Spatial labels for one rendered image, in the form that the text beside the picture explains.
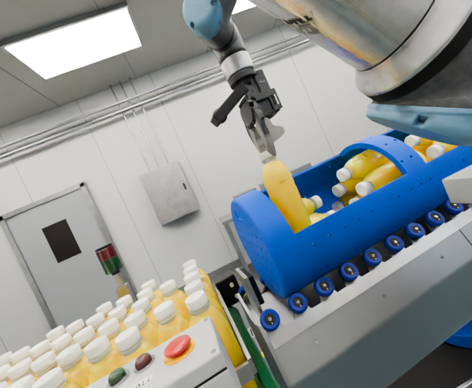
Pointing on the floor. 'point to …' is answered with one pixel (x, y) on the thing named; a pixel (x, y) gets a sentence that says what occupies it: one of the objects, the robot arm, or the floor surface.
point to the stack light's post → (125, 291)
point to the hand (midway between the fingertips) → (266, 154)
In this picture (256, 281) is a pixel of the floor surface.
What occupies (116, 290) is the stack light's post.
